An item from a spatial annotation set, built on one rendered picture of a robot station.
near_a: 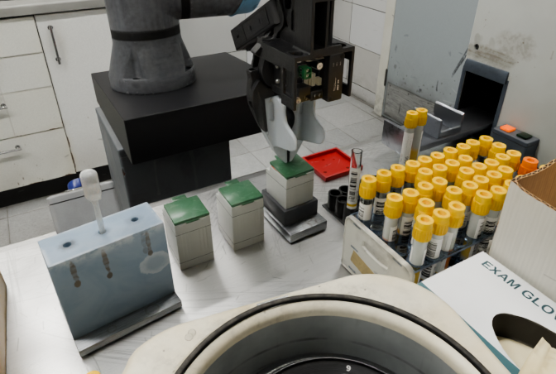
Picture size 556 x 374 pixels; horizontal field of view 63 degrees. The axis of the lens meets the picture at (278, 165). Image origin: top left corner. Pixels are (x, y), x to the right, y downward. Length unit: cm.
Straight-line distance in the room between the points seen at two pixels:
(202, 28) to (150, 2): 213
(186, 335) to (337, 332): 10
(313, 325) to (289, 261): 20
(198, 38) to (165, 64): 212
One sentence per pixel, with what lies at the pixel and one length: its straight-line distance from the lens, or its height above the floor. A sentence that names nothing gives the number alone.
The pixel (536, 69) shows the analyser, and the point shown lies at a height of 102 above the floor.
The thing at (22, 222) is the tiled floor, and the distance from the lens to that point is 228.
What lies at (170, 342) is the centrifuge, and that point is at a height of 99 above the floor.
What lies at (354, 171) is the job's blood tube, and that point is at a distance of 54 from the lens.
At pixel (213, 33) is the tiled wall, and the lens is 293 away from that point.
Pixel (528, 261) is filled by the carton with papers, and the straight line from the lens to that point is 45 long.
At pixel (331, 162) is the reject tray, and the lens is 70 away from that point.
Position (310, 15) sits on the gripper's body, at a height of 114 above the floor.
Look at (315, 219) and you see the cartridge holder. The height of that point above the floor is 89.
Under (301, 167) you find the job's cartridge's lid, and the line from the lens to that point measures 53.
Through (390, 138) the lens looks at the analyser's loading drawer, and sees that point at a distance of 72.
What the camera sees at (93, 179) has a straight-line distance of 40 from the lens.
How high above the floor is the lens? 123
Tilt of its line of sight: 31 degrees down
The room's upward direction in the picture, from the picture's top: straight up
